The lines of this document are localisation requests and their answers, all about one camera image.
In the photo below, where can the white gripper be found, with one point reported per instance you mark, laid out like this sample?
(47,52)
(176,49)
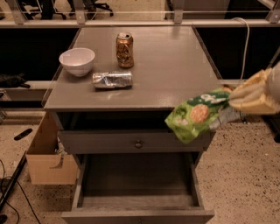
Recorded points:
(275,84)

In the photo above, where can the green rice chip bag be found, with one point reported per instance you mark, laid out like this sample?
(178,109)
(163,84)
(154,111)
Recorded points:
(202,113)

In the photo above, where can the grey wooden drawer cabinet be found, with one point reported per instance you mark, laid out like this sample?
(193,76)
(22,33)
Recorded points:
(170,67)

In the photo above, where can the grey top drawer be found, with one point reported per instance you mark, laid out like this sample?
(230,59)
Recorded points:
(129,141)

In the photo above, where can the grey open middle drawer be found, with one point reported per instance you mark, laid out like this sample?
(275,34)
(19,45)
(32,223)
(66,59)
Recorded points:
(149,188)

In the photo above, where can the gold soda can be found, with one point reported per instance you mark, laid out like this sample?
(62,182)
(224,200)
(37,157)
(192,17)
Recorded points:
(124,50)

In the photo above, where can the silver lying can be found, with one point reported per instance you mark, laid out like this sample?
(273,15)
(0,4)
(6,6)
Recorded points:
(113,79)

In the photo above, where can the white ceramic bowl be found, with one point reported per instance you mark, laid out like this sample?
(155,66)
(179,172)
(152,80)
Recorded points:
(77,61)

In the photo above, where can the black office chair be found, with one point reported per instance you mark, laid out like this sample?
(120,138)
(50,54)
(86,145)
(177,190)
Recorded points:
(90,6)

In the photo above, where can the cardboard box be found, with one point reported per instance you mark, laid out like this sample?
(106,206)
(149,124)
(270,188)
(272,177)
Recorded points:
(48,164)

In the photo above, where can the black flat floor object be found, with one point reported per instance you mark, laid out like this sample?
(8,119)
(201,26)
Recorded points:
(23,134)

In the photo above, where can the metal railing frame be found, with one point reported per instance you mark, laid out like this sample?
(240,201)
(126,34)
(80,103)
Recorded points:
(14,17)

